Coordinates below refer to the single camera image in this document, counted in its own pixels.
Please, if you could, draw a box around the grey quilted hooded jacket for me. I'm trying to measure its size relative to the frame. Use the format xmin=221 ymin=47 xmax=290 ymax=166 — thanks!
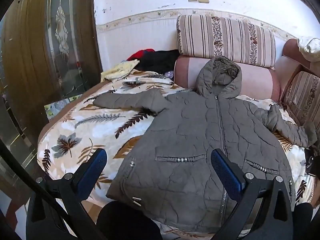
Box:
xmin=94 ymin=56 xmax=318 ymax=233

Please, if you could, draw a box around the black clothing pile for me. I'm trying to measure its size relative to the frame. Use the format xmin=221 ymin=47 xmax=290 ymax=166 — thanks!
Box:
xmin=135 ymin=49 xmax=180 ymax=74

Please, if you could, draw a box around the striped side cushion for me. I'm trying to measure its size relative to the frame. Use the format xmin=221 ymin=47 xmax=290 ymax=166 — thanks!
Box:
xmin=283 ymin=72 xmax=320 ymax=130

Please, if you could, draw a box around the pink sofa bolster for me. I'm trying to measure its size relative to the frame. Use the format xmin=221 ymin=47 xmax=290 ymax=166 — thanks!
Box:
xmin=174 ymin=55 xmax=280 ymax=101

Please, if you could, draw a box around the yellow cloth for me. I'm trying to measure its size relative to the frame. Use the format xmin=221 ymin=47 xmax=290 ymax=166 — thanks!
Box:
xmin=100 ymin=60 xmax=139 ymax=82

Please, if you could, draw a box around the brown wooden glass door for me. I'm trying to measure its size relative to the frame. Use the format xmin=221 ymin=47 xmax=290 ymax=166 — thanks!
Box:
xmin=1 ymin=0 xmax=102 ymax=154

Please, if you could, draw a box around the red garment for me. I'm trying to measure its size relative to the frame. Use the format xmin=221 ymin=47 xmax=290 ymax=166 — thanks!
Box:
xmin=127 ymin=49 xmax=155 ymax=61

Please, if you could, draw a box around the white crumpled cloth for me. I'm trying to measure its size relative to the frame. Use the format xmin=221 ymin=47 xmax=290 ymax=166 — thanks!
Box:
xmin=297 ymin=36 xmax=320 ymax=62

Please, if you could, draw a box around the striped floral back cushion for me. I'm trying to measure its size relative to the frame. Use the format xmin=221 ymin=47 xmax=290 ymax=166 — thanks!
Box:
xmin=176 ymin=14 xmax=276 ymax=68

